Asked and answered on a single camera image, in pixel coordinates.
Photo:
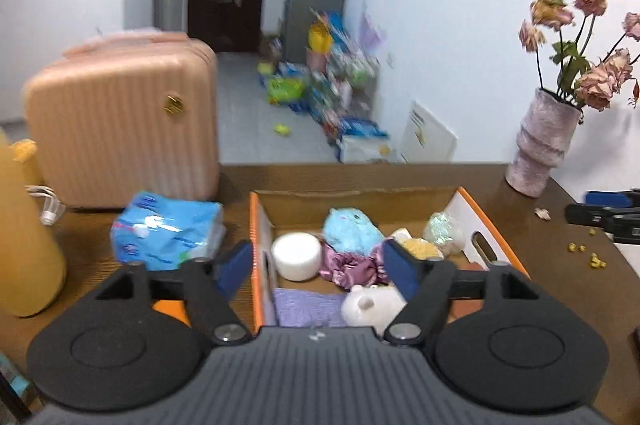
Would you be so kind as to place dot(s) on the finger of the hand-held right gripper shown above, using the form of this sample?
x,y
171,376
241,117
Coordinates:
x,y
590,215
605,199

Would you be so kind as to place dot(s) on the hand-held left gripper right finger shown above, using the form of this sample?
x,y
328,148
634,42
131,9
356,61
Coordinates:
x,y
397,270

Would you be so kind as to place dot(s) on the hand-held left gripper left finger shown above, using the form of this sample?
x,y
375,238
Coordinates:
x,y
235,267

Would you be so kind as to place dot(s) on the yellow sponge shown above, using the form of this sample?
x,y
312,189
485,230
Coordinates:
x,y
422,249

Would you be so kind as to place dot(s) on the white plush toy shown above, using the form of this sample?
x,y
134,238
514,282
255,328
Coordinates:
x,y
370,307

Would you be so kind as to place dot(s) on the purple satin scrunchie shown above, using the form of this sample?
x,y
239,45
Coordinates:
x,y
350,267

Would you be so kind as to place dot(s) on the iridescent ball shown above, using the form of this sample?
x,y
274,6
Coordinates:
x,y
442,227

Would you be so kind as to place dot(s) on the blue plush toy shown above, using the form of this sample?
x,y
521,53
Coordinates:
x,y
350,230

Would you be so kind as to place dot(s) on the white foam cylinder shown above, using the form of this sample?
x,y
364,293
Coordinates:
x,y
296,255

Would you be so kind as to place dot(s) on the orange-edged cardboard box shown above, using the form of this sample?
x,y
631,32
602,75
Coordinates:
x,y
370,205

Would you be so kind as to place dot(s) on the purple towel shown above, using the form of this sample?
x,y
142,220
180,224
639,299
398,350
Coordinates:
x,y
307,307

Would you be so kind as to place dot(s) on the yellow petal bit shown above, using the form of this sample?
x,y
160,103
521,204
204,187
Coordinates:
x,y
596,261
573,248

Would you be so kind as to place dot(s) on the dried petal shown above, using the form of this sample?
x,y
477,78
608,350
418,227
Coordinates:
x,y
542,213

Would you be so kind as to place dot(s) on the blue tissue pack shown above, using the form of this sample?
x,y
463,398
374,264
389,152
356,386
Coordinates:
x,y
165,230

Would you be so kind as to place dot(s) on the pink ribbed vase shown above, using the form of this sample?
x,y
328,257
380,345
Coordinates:
x,y
542,145

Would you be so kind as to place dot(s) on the dried pink flowers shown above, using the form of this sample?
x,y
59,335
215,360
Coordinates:
x,y
595,75

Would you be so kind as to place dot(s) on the white carton box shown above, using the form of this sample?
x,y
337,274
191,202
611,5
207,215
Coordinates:
x,y
362,150

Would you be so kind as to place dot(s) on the white panel board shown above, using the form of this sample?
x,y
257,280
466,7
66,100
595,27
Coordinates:
x,y
430,135

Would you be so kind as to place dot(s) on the small yellow floor toy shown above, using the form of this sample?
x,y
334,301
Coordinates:
x,y
281,129

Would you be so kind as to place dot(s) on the blue packet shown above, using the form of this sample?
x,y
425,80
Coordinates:
x,y
362,127

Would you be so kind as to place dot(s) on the green and yellow bag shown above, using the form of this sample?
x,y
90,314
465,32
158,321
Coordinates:
x,y
285,90

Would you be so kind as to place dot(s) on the pink ribbed suitcase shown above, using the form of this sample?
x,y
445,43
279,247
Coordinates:
x,y
115,125

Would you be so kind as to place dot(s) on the pile of colourful packages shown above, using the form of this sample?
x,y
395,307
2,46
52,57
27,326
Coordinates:
x,y
350,85

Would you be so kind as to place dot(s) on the yellow bottle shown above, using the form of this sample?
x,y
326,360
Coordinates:
x,y
25,245

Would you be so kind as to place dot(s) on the pink bin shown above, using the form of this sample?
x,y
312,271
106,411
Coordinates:
x,y
316,59

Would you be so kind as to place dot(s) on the small yellow fuzzy item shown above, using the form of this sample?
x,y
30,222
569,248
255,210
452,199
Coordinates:
x,y
25,151

